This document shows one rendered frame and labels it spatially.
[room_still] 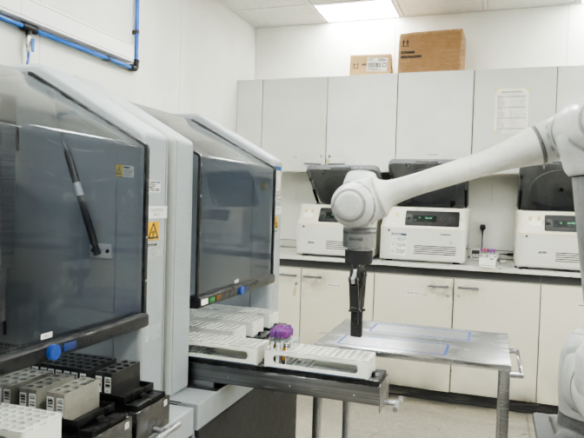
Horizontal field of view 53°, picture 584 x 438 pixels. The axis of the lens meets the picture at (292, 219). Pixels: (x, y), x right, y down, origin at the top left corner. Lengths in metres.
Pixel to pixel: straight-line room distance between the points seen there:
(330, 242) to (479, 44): 1.82
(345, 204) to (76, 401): 0.71
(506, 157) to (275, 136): 3.06
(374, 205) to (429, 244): 2.51
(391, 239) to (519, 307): 0.89
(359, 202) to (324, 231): 2.67
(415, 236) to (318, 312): 0.85
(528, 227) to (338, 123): 1.50
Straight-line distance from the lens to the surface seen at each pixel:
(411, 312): 3.92
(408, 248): 3.89
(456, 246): 3.86
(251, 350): 1.68
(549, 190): 4.23
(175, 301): 1.62
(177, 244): 1.61
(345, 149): 4.27
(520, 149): 1.55
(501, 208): 4.46
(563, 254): 3.87
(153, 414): 1.44
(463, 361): 1.85
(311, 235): 4.03
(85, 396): 1.34
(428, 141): 4.17
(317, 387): 1.61
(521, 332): 3.91
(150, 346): 1.55
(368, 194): 1.36
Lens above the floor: 1.28
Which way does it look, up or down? 2 degrees down
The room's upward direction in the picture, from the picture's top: 2 degrees clockwise
